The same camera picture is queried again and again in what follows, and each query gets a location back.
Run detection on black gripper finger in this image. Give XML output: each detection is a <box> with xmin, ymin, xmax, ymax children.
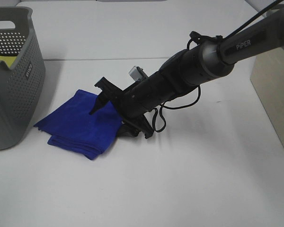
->
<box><xmin>118</xmin><ymin>123</ymin><xmax>140</xmax><ymax>138</ymax></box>
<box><xmin>89</xmin><ymin>93</ymin><xmax>109</xmax><ymax>115</ymax></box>

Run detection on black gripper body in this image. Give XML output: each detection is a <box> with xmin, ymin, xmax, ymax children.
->
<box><xmin>95</xmin><ymin>77</ymin><xmax>165</xmax><ymax>139</ymax></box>

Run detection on blue towel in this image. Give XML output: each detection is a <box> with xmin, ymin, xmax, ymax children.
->
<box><xmin>35</xmin><ymin>89</ymin><xmax>122</xmax><ymax>160</ymax></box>

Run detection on beige plastic basket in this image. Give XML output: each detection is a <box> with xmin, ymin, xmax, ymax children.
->
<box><xmin>250</xmin><ymin>48</ymin><xmax>284</xmax><ymax>148</ymax></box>

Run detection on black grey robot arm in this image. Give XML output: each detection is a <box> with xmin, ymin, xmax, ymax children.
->
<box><xmin>92</xmin><ymin>8</ymin><xmax>284</xmax><ymax>138</ymax></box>

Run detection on grey perforated plastic basket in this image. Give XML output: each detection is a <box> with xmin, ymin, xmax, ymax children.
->
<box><xmin>0</xmin><ymin>7</ymin><xmax>45</xmax><ymax>150</ymax></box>

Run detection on yellow-green towel in basket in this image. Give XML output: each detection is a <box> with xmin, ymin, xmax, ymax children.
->
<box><xmin>0</xmin><ymin>55</ymin><xmax>17</xmax><ymax>67</ymax></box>

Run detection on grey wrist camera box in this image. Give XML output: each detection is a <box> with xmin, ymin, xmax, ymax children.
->
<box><xmin>129</xmin><ymin>66</ymin><xmax>148</xmax><ymax>82</ymax></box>

